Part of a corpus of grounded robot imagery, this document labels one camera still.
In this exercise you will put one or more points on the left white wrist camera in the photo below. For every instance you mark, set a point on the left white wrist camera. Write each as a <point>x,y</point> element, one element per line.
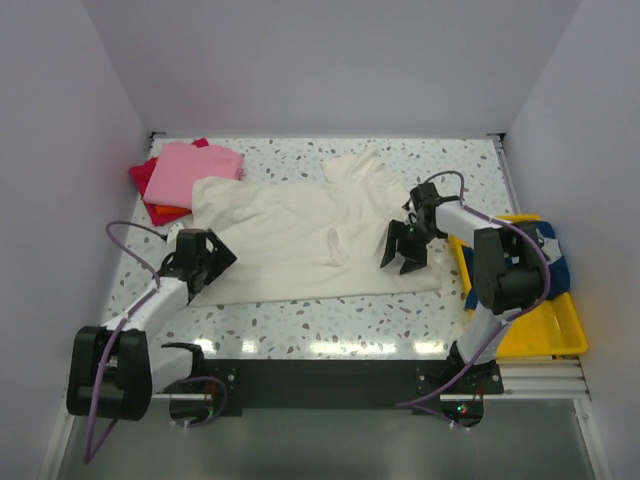
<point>173,231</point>

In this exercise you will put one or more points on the cream t shirt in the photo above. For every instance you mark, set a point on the cream t shirt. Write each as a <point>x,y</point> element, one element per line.
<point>305,241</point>

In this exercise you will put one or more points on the red folded t shirt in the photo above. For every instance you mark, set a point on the red folded t shirt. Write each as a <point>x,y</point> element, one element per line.
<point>141,174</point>

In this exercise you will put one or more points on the aluminium frame rail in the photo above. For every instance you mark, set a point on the aluminium frame rail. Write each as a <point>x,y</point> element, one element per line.
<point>549,378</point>

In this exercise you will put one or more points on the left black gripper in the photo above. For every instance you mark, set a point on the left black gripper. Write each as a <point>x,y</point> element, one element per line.
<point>220,259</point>

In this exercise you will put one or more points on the pink folded t shirt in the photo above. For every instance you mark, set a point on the pink folded t shirt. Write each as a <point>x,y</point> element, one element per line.
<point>180,165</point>

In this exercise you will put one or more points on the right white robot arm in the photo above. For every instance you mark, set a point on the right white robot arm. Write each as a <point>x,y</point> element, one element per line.
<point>511,276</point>

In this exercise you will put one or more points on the yellow plastic tray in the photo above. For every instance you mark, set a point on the yellow plastic tray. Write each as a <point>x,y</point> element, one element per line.
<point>552,329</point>

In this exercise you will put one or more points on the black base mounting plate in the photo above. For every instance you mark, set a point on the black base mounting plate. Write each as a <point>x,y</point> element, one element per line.
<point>326,384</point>

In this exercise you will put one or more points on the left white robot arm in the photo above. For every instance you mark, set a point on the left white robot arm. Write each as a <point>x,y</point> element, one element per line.
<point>113,373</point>

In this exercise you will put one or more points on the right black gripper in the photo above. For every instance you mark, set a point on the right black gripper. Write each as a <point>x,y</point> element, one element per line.
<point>396,227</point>

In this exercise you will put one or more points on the navy blue t shirt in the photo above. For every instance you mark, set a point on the navy blue t shirt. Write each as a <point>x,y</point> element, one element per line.
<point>560,280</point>

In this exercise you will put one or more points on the orange folded t shirt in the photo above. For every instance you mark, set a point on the orange folded t shirt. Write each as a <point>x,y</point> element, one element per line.
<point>161,215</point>

